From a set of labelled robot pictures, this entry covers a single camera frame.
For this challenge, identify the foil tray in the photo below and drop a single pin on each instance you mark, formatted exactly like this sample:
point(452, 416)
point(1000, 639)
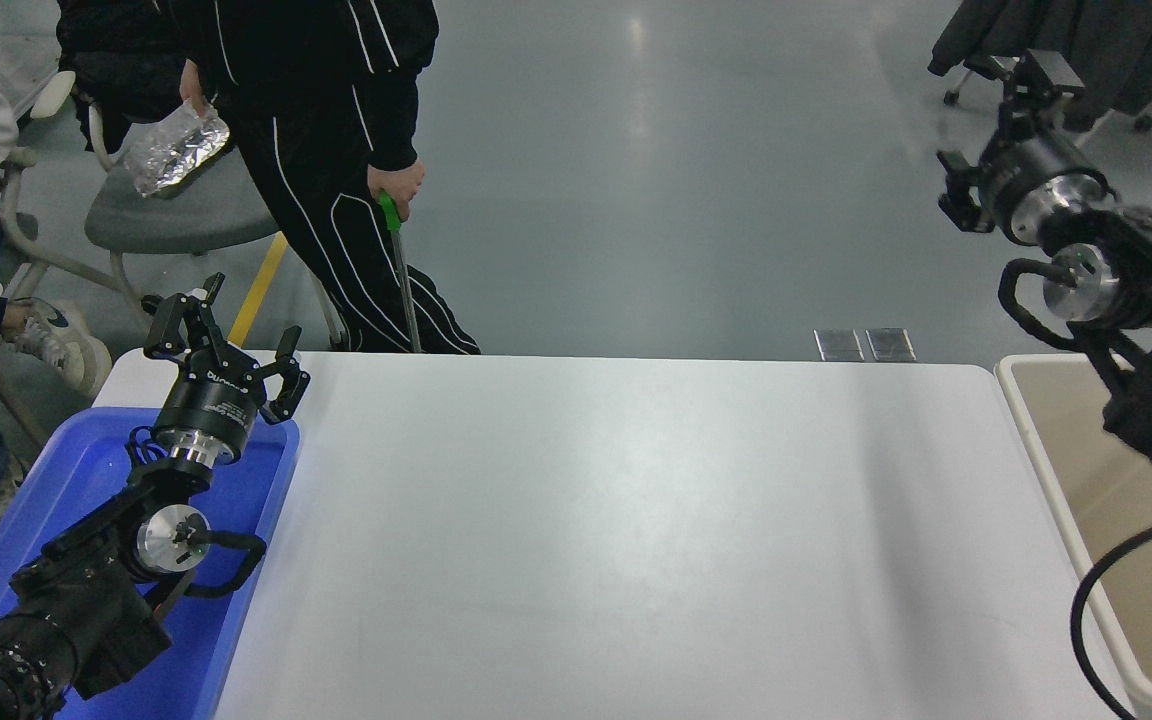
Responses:
point(171, 150)

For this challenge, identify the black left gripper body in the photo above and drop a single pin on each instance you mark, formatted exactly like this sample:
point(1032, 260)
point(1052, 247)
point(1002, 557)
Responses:
point(208, 400)

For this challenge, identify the metal floor outlet plate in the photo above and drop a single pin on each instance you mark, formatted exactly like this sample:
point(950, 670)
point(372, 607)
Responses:
point(838, 345)
point(891, 345)

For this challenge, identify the black jacket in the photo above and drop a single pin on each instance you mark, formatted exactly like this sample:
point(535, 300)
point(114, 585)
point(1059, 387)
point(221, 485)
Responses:
point(116, 60)

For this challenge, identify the grey seat chair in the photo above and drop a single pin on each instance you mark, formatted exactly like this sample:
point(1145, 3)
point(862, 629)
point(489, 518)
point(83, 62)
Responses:
point(176, 210)

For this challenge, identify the standing person's left hand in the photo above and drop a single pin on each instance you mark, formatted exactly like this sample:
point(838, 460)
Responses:
point(398, 182)

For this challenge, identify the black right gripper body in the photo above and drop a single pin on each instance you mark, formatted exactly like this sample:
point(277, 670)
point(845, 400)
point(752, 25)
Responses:
point(1021, 170)

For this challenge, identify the white-framed office chair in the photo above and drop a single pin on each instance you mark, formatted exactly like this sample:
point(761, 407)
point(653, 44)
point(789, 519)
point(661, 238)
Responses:
point(21, 390)

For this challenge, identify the blue plastic tray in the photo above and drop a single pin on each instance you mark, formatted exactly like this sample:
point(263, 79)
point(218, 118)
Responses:
point(86, 460)

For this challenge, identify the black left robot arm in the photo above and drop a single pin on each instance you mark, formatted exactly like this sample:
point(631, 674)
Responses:
point(86, 600)

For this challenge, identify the standing person's right hand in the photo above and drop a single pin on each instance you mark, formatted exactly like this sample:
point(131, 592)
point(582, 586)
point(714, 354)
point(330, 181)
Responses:
point(194, 88)

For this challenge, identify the standing person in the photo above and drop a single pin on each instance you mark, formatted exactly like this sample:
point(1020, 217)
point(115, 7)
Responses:
point(336, 240)

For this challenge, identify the large pale dustbin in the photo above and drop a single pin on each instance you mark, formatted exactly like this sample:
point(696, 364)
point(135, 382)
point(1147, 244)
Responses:
point(1056, 440)

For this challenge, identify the dark grey coat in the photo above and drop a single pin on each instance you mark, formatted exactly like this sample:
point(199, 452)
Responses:
point(1126, 40)

